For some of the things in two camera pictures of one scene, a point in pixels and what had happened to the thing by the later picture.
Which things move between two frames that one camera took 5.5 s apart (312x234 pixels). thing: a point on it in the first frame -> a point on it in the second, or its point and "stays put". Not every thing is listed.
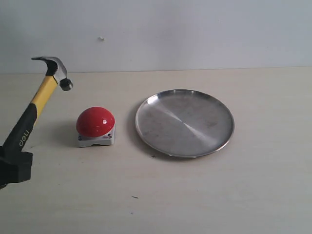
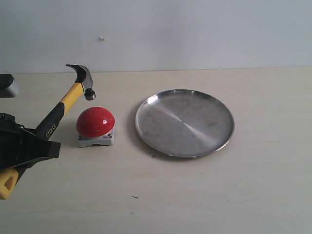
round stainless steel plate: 184,123 stays put
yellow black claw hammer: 56,73 -> 9,179
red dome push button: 95,125 stays put
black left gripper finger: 15,166 -> 31,148
